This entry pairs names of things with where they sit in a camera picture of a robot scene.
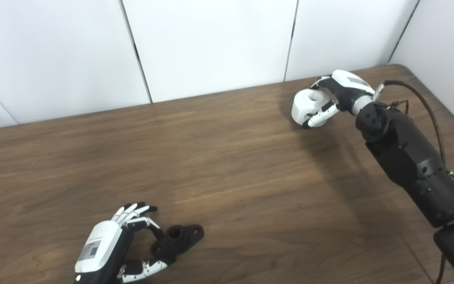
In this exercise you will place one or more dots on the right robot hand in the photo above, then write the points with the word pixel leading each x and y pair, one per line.
pixel 339 94

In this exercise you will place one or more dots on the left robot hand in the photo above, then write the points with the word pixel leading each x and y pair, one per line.
pixel 110 248

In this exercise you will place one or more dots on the round white plastic piece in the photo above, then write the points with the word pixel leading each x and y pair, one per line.
pixel 309 106

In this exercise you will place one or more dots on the black plastic holder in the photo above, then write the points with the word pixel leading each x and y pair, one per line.
pixel 177 238

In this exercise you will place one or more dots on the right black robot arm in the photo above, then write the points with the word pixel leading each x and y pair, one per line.
pixel 416 165

